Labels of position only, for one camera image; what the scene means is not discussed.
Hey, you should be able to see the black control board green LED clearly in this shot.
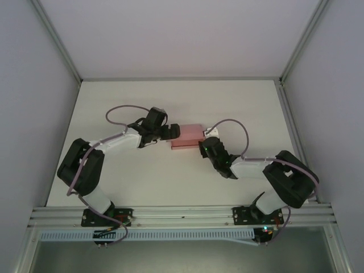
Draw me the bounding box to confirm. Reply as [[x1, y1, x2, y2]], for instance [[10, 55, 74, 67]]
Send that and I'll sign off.
[[254, 226, 275, 246]]

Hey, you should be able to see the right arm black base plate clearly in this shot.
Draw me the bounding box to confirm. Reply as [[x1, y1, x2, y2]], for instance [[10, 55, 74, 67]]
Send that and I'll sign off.
[[232, 206, 284, 227]]

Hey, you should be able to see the aluminium rear table rail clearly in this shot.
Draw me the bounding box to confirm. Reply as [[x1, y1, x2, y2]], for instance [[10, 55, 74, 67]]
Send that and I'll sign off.
[[81, 76, 282, 83]]

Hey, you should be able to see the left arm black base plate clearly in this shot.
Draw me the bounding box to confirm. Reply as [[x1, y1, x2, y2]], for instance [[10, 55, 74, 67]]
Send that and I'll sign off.
[[81, 208, 134, 228]]

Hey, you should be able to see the aluminium frame post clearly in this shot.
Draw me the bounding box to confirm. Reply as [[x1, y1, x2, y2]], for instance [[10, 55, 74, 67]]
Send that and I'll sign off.
[[324, 227, 355, 273], [280, 0, 332, 85], [13, 226, 40, 273], [30, 0, 83, 84]]

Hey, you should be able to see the white slotted cable duct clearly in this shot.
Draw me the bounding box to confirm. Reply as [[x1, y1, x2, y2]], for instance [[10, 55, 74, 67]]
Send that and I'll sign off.
[[39, 229, 254, 242]]

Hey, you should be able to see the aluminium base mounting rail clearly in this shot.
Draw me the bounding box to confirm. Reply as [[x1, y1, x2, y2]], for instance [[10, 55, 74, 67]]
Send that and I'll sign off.
[[30, 202, 333, 228]]

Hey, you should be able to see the aluminium side table rail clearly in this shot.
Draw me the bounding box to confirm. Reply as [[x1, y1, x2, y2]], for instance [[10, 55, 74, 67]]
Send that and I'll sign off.
[[280, 82, 332, 204]]

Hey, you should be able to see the pink paper box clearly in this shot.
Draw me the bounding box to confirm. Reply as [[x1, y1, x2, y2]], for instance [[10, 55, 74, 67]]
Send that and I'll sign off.
[[170, 123, 204, 151]]

